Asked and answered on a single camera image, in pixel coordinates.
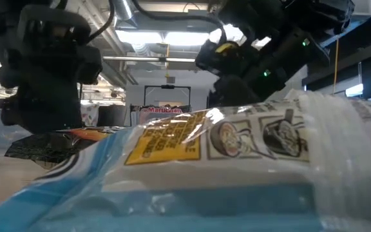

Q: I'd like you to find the black camera cable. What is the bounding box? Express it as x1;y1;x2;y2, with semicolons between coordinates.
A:
130;0;228;44

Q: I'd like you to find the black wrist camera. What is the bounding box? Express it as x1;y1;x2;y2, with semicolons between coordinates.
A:
17;5;91;46
195;40;249;78

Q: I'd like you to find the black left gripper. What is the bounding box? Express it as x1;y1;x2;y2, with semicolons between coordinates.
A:
0;44;103;133

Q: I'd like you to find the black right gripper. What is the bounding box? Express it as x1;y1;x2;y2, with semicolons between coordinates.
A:
209;74;286;109

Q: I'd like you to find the long ceiling light tube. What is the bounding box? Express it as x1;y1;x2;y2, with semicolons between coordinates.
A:
103;56;196;63

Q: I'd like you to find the white ceiling box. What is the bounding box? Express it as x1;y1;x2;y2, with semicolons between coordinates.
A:
354;0;371;19

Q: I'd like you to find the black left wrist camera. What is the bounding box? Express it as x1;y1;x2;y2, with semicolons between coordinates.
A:
17;5;91;46

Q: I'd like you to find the black chair back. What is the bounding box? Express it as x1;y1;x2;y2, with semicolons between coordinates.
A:
97;104;127;127

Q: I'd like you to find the bright ceiling light panel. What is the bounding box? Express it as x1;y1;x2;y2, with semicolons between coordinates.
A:
115;29;211;46

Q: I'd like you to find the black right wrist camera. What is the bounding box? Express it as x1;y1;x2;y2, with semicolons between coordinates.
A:
195;40;249;78

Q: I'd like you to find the silver ceiling duct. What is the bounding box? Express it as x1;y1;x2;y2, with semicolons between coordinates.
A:
113;0;138;30

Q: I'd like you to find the yellow hanging cable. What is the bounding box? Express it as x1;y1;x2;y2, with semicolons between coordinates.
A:
332;38;340;95

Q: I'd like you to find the white patterned cloth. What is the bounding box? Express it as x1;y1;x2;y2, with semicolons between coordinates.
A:
81;103;99;127

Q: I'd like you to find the blue yellow beef noodle packet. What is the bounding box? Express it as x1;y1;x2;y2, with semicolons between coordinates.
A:
0;90;371;232

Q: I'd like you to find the black noodle packet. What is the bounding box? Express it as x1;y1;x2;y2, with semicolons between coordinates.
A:
4;126;128;170
139;106;191;126

